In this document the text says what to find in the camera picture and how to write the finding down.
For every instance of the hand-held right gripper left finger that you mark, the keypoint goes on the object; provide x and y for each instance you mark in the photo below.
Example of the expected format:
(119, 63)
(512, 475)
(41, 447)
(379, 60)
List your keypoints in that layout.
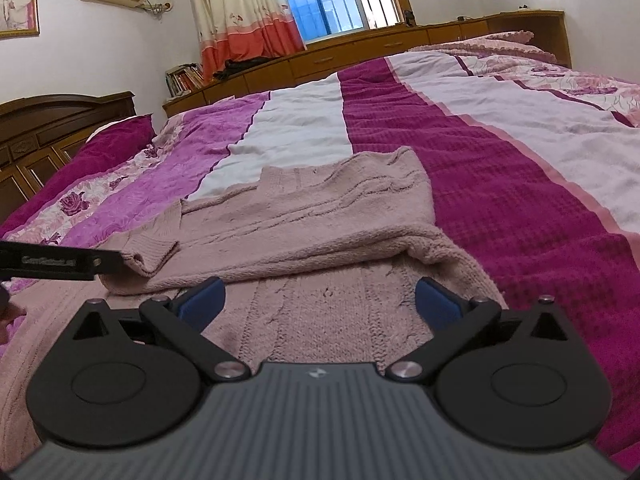
(200, 305)

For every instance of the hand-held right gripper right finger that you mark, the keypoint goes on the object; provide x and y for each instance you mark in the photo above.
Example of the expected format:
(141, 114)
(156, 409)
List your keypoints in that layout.
(437, 304)

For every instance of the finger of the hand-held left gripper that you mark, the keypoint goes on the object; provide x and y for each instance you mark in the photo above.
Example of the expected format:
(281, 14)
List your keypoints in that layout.
(107, 262)

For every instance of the pink knit sweater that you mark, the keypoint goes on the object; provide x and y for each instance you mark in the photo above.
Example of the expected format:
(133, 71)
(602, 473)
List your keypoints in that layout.
(300, 220)

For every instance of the person's left hand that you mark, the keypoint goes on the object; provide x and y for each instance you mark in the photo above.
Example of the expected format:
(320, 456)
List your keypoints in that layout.
(11, 325)

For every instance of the dark wooden headboard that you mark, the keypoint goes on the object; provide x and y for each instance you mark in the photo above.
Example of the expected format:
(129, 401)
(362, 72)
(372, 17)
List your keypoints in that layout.
(30, 160)

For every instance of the magenta pillow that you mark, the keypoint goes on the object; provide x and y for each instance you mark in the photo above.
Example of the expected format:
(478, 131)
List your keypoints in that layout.
(100, 155)

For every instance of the magenta striped floral quilt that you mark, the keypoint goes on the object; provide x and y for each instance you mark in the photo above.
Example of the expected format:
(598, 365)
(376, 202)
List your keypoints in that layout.
(500, 185)

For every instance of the row of books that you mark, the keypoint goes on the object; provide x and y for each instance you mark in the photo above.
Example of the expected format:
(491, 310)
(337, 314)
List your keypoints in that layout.
(185, 79)

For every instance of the dark cloth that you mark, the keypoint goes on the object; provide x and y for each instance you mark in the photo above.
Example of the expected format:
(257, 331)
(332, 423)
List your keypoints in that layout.
(245, 66)

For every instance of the pink frilled blanket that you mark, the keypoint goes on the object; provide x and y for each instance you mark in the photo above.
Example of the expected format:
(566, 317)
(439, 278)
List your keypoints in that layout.
(500, 42)

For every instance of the floral cream orange curtain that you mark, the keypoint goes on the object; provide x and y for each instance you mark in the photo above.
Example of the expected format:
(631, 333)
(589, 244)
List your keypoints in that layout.
(240, 15)

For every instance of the small dark object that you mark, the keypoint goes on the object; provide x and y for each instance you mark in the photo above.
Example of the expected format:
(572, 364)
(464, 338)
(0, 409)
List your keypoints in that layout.
(409, 18)

